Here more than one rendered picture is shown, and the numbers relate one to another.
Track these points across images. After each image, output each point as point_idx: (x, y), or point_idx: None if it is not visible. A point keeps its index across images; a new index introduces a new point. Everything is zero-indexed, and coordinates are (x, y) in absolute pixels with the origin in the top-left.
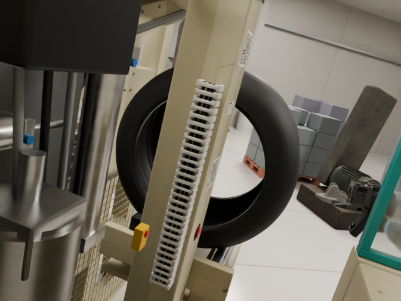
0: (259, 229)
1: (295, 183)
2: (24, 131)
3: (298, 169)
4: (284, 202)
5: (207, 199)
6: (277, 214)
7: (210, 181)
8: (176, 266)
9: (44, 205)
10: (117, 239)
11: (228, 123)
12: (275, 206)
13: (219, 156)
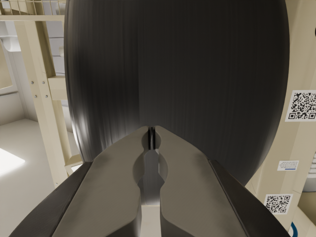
0: (280, 0)
1: (256, 138)
2: None
3: (246, 164)
4: (278, 91)
5: (304, 71)
6: (280, 54)
7: (306, 95)
8: None
9: None
10: None
11: (276, 151)
12: (285, 75)
13: (289, 121)
